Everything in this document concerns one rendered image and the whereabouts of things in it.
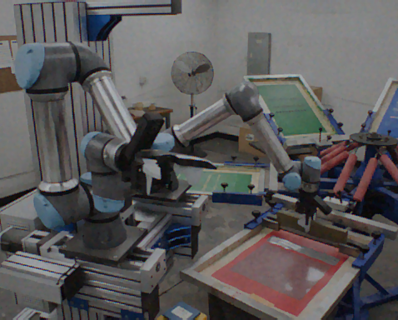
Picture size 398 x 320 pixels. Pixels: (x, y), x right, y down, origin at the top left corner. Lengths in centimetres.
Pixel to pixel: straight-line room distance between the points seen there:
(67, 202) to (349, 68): 530
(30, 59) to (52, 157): 27
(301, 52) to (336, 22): 69
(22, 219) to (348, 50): 520
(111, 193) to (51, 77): 35
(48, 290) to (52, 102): 61
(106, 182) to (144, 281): 46
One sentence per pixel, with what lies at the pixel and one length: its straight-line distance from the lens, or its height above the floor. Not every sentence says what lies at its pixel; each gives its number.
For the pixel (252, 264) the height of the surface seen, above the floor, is 96.
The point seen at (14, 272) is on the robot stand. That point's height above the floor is 117.
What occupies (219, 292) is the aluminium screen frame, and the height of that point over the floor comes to 98.
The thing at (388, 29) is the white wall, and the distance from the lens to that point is 595.
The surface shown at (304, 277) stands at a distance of 175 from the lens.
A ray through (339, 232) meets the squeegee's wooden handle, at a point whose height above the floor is 107.
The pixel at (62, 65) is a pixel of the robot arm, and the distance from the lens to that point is 113.
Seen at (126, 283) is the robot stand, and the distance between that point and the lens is 136.
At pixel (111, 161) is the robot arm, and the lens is 89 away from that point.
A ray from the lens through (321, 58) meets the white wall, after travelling 627.
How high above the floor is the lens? 192
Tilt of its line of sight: 19 degrees down
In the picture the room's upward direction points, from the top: straight up
